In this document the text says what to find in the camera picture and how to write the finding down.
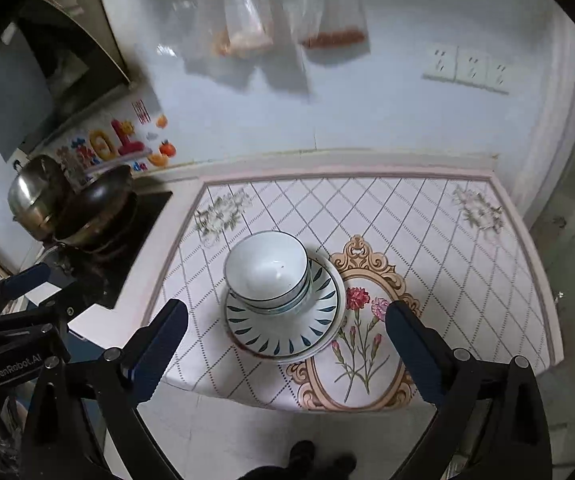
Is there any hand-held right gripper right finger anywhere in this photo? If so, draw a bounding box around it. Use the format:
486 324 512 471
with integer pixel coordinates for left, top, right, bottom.
384 301 554 480

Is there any person's black shoe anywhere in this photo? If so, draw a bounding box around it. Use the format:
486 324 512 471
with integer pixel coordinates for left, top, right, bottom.
287 440 317 480

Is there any blue leaf pattern plate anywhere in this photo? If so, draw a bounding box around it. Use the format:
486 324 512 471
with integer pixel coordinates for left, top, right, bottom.
224 255 347 359

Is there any stainless steel pot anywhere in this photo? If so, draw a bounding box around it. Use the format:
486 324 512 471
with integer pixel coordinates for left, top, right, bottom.
6 154 74 242

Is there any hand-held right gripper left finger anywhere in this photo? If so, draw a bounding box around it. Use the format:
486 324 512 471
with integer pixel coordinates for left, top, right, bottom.
22 299 189 480

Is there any range hood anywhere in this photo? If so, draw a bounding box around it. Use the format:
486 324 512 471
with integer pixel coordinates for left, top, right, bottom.
0 0 133 163

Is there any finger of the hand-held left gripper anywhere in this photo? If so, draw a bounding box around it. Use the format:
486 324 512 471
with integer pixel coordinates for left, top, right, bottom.
0 261 52 317
18 279 112 332

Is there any white bowl with blue rim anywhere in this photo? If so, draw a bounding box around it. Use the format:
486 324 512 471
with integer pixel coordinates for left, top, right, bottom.
223 230 312 307
228 282 314 317

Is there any black stove top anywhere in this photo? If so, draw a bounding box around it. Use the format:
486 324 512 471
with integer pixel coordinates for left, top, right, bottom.
38 189 174 311

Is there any floral printed table mat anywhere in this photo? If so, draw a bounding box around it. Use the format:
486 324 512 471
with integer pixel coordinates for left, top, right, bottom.
142 174 564 414

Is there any dark wok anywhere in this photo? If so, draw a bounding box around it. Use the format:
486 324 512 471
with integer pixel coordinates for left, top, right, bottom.
52 164 139 252

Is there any white wall socket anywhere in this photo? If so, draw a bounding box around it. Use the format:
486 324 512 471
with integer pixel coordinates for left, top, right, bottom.
421 44 459 82
485 56 511 95
455 49 489 89

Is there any clear plastic bag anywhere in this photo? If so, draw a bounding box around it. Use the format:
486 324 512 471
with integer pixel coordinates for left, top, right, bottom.
212 0 277 59
287 0 369 52

